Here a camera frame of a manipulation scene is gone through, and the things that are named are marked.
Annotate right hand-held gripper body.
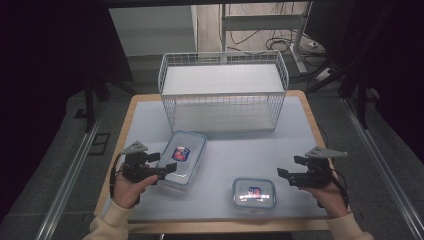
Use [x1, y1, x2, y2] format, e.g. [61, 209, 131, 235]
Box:
[287, 146, 349, 189]

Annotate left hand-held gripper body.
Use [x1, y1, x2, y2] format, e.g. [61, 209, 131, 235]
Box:
[121, 140, 161, 184]

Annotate large clear plastic food container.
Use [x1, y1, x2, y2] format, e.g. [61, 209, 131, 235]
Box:
[155, 129, 208, 192]

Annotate small clear plastic food container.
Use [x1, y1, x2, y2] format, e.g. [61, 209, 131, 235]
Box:
[231, 177, 277, 212]

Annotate person's left hand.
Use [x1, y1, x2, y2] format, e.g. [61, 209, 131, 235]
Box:
[112, 172, 160, 210]

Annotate person's right hand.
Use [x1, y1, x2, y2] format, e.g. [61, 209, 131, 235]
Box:
[297, 181, 350, 220]

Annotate black floor plate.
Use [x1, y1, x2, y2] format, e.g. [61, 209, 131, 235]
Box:
[88, 132, 112, 156]

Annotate wooden table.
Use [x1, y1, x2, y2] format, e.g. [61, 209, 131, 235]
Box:
[93, 89, 335, 235]

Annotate black stand legs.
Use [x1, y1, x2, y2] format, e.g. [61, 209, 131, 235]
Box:
[73, 74, 135, 134]
[305, 56, 381, 131]

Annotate white power strip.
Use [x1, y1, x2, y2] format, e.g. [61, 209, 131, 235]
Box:
[314, 67, 334, 83]

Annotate white cabinet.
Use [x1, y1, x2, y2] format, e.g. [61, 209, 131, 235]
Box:
[108, 4, 198, 58]

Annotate white metal stand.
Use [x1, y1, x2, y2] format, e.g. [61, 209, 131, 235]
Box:
[219, 0, 314, 75]

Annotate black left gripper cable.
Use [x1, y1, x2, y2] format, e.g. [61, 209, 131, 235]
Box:
[109, 153, 126, 202]

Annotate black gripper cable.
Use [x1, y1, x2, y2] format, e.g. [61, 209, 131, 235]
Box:
[109, 153, 126, 202]
[330, 168, 350, 208]

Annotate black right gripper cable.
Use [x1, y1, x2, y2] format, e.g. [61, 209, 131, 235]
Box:
[330, 168, 350, 208]

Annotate aluminium floor rail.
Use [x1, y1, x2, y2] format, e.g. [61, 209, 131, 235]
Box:
[34, 105, 107, 240]
[341, 97, 424, 240]

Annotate white wire rack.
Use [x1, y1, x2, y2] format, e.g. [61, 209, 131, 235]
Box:
[157, 49, 290, 135]

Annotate black floor cables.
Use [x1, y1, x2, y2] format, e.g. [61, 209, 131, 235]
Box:
[229, 29, 326, 58]

